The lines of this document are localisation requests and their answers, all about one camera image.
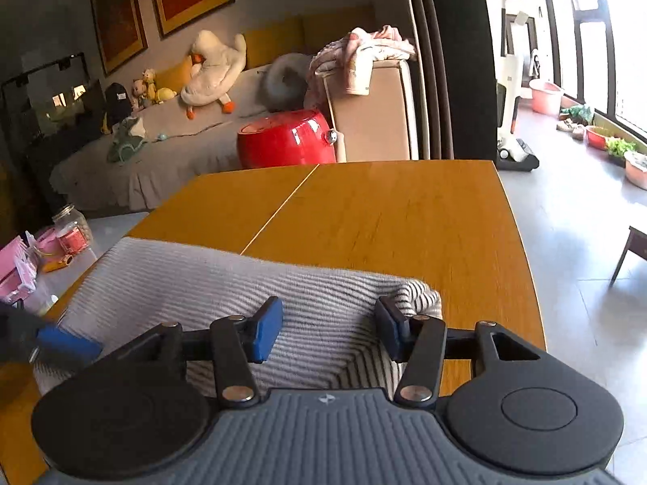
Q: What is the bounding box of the pink clothes pile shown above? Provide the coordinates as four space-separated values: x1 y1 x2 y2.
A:
304 25 419 108

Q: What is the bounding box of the white upright vacuum cleaner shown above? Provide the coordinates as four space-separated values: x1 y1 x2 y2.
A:
495 0 541 171

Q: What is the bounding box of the dark brown curtain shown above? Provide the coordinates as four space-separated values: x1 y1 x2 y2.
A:
404 0 499 162

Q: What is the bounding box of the grey striped garment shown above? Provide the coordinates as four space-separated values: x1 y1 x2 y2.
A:
33 236 444 400

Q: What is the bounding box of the grey covered sofa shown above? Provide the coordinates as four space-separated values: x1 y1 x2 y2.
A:
49 55 421 214

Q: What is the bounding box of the green plush toy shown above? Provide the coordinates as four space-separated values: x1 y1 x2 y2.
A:
106 116 149 164

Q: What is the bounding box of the pink box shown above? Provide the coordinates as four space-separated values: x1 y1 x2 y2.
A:
0 234 39 310

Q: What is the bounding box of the pink basin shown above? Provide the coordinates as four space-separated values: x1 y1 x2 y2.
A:
624 150 647 191

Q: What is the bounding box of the red plant pot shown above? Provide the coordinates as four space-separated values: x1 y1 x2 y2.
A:
585 124 613 152

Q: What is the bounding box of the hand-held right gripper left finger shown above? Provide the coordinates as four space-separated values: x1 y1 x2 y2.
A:
97 296 285 410

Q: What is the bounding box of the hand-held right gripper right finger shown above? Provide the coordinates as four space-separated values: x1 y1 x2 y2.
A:
374 295 543 409

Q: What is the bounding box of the yellow cushion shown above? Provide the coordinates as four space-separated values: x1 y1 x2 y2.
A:
242 17 307 70
302 5 378 55
156 57 196 95

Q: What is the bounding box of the green potted plant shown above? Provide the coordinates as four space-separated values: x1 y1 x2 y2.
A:
605 136 638 168

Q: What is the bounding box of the red round stool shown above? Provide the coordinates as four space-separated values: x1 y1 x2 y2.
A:
237 108 339 169

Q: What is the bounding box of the grey round pillow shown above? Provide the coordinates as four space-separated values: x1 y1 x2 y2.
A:
260 53 317 112

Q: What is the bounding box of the glass fish tank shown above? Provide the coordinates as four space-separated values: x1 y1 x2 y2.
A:
0 53 105 138

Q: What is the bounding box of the white goose plush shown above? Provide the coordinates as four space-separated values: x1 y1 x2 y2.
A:
180 29 248 120

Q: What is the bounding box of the yellow tape roll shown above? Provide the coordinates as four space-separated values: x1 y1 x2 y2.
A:
42 255 76 274

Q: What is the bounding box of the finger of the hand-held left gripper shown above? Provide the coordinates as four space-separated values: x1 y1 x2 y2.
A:
31 325 105 365

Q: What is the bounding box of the glass jar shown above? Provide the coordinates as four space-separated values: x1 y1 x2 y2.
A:
51 203 94 256

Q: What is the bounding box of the dark wooden chair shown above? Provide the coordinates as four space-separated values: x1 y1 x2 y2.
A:
610 224 647 287

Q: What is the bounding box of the pink bucket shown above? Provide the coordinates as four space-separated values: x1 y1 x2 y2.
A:
529 78 566 116

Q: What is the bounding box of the small bear plush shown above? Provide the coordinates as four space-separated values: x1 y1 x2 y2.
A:
131 67 158 110

